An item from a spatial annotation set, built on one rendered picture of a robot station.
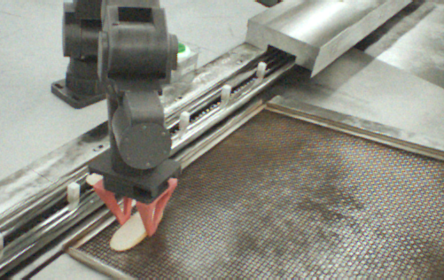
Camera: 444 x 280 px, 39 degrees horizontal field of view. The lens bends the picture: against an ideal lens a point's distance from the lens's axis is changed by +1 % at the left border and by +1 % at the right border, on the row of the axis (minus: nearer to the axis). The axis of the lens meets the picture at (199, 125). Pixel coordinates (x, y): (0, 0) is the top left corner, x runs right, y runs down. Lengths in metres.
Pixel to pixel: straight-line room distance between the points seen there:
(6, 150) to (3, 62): 0.30
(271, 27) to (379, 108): 0.29
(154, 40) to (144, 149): 0.12
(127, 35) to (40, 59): 0.68
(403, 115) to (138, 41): 0.82
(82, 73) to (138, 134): 0.56
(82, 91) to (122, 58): 0.52
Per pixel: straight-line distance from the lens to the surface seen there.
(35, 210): 0.93
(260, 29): 1.40
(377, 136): 1.08
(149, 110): 0.65
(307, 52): 1.37
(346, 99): 1.39
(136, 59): 0.69
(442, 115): 1.45
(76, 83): 1.20
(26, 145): 1.10
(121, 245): 0.81
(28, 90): 1.25
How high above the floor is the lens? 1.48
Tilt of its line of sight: 34 degrees down
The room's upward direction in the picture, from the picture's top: 10 degrees clockwise
